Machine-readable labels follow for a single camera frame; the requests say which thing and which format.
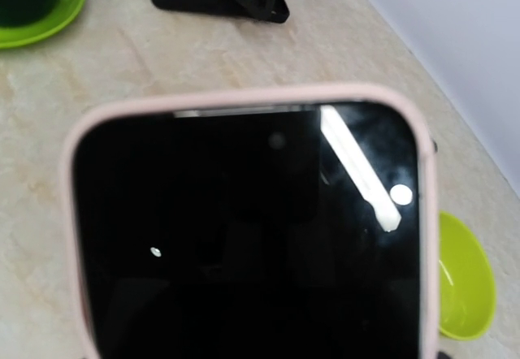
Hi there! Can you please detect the pink phone case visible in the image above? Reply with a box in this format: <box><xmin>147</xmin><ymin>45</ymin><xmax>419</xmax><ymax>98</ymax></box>
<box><xmin>59</xmin><ymin>82</ymin><xmax>442</xmax><ymax>359</ymax></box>

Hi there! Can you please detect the black phone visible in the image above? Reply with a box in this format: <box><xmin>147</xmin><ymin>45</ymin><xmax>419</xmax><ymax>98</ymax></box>
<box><xmin>72</xmin><ymin>101</ymin><xmax>423</xmax><ymax>359</ymax></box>

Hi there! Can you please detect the green plate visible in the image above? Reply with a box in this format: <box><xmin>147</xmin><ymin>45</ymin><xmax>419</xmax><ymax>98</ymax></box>
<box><xmin>1</xmin><ymin>0</ymin><xmax>86</xmax><ymax>49</ymax></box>

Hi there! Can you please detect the green bowl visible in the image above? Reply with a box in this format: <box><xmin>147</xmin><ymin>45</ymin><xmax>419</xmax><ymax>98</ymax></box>
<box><xmin>439</xmin><ymin>211</ymin><xmax>496</xmax><ymax>341</ymax></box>

